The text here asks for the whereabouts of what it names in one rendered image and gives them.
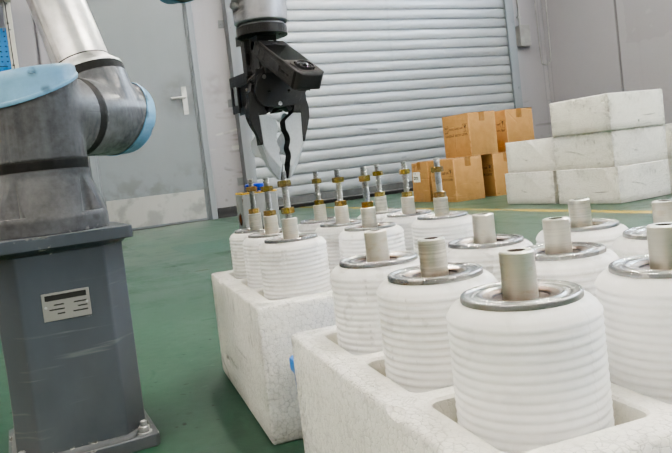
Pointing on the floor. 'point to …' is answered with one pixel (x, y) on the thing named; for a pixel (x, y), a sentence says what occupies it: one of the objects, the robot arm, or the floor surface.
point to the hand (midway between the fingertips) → (285, 169)
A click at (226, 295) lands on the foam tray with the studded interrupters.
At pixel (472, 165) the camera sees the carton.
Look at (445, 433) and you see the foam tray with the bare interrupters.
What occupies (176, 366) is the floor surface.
